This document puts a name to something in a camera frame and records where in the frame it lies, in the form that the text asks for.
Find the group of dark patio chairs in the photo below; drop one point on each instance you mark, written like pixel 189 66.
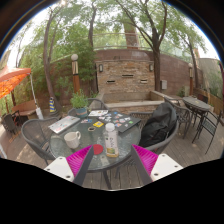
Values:
pixel 183 115

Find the blue yellow striped cone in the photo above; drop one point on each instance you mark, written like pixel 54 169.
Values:
pixel 52 105

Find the small blue card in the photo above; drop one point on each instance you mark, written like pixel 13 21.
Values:
pixel 86 121

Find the wooden globe-topped lamp post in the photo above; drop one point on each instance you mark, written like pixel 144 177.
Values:
pixel 76 75

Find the orange canopy with white pole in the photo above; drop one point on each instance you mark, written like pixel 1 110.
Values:
pixel 13 78

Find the grey wall utility box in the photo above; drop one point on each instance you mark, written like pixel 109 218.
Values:
pixel 164 84

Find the grey mesh chair holding backpack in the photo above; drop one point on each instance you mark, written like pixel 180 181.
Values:
pixel 166 143

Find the round dark patio table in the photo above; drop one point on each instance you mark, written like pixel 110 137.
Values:
pixel 196 102

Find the white printed paper sheet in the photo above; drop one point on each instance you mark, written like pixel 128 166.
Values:
pixel 98 113

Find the dark forked-trunk tree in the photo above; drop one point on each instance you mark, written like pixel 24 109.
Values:
pixel 156 66

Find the grey mesh patio chair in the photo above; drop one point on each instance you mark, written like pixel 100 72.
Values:
pixel 96 101
pixel 33 133

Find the wooden bench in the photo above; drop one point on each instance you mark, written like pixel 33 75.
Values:
pixel 24 107

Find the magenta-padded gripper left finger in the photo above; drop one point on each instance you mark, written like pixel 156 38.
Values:
pixel 58 166

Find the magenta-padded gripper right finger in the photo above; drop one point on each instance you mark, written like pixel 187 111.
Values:
pixel 166 165

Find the leaning thin-trunk tree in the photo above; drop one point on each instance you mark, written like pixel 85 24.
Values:
pixel 46 66

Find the white ribbed mug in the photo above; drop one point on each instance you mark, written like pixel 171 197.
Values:
pixel 71 140

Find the black backpack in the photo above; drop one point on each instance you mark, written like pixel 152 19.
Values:
pixel 160 125

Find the flat round red coaster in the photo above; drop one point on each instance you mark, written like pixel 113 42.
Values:
pixel 98 149

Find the potted green plant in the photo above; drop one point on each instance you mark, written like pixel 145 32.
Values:
pixel 80 101

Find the slim brown lamp post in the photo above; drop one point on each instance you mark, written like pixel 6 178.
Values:
pixel 190 80

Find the clear white-capped drink bottle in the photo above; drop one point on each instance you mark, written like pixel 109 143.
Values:
pixel 111 141

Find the silver laptop with stickers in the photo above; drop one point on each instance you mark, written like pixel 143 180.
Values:
pixel 64 124

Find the small yellow card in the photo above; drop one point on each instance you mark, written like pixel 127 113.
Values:
pixel 98 124

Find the black wall lantern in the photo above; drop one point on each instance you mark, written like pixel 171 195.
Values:
pixel 100 68
pixel 151 67

